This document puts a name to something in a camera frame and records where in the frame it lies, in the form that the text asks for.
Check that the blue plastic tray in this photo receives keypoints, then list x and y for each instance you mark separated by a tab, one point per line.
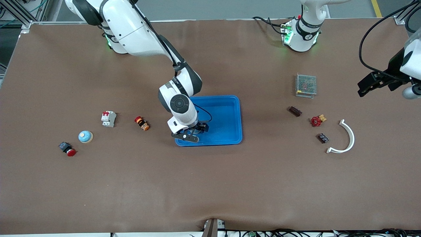
223	112

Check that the red mushroom push button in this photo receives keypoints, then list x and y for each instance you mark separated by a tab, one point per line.
67	148

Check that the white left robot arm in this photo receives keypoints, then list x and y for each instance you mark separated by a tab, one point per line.
306	29

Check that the dark brown capacitor block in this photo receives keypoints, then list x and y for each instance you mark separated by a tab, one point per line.
295	111

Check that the brown table mat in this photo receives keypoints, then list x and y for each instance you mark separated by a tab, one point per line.
98	184

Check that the orange red emergency stop button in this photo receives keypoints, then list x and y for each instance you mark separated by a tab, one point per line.
142	123

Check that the white red circuit breaker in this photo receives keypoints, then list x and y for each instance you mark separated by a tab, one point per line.
108	119

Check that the white curved plastic piece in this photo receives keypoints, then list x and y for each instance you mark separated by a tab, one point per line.
352	136

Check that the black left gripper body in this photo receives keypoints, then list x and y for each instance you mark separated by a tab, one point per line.
393	68

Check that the aluminium frame post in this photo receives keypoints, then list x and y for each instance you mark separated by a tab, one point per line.
400	20
16	13

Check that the black capacitor with light marks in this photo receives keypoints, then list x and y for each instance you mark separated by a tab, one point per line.
323	138

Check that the metal mesh power supply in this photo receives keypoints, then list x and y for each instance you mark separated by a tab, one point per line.
306	85

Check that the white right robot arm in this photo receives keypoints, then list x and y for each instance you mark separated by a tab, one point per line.
131	26

